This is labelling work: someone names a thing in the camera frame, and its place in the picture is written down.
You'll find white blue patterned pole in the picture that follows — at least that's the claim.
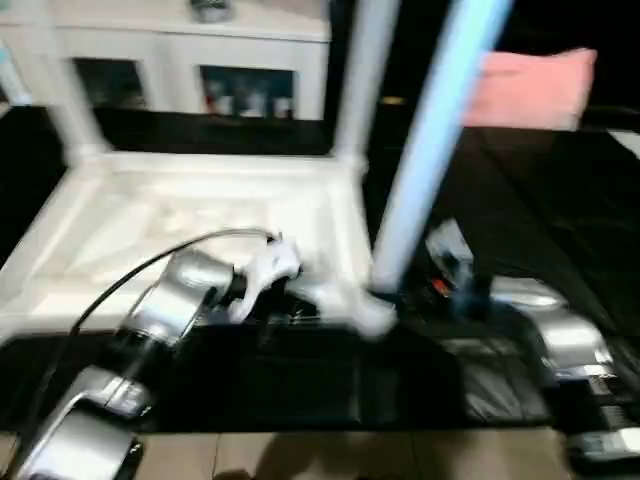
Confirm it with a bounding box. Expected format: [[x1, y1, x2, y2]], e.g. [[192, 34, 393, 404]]
[[0, 42, 32, 107]]

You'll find white cabinet with glass doors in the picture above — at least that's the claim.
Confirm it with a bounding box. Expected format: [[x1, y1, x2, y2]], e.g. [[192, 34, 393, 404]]
[[0, 0, 332, 122]]

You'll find white plastic table leg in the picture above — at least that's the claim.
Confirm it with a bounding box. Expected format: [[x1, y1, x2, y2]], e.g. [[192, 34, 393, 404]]
[[369, 0, 517, 297], [34, 29, 110, 162], [333, 0, 387, 167]]

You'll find white flat board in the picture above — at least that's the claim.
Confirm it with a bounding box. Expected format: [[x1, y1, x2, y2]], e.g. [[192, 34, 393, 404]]
[[607, 128, 640, 152]]

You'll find pink pillow with print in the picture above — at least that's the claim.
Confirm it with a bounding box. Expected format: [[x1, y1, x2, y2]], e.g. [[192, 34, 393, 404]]
[[464, 48, 599, 132]]

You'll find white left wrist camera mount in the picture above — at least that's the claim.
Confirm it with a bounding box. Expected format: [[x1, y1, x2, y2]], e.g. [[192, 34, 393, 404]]
[[232, 232, 305, 324]]

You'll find dark bundle of small items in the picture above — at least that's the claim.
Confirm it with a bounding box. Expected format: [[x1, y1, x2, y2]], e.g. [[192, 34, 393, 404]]
[[189, 0, 235, 25]]

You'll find black left wrist camera cable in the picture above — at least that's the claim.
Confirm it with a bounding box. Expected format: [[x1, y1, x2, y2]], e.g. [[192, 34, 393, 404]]
[[29, 227, 282, 401]]

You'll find black work mat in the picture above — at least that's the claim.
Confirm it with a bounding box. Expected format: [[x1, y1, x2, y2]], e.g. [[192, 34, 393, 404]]
[[0, 102, 640, 434]]

